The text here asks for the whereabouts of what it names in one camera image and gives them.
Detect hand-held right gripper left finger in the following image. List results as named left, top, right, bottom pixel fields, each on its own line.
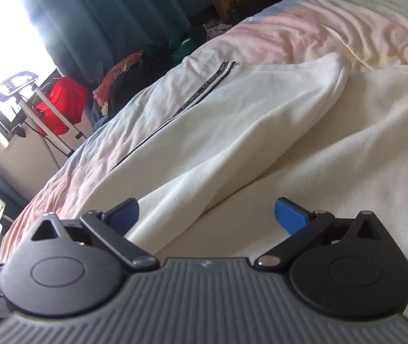
left=12, top=198, right=159, bottom=272

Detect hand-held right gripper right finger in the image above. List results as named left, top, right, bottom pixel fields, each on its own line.
left=255, top=197, right=397, bottom=269

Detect cream sweatpants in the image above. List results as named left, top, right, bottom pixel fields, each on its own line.
left=157, top=65, right=408, bottom=330

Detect white striped pants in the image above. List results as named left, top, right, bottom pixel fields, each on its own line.
left=89, top=52, right=351, bottom=255

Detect pile of colourful clothes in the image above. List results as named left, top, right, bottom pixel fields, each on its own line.
left=93, top=23, right=233, bottom=120

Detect red bag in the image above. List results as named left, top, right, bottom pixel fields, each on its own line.
left=35, top=76, right=89, bottom=136

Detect pastel tie-dye bed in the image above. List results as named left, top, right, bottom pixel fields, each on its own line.
left=0, top=0, right=408, bottom=259

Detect wide blue curtain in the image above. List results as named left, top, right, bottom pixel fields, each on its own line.
left=10, top=0, right=247, bottom=72

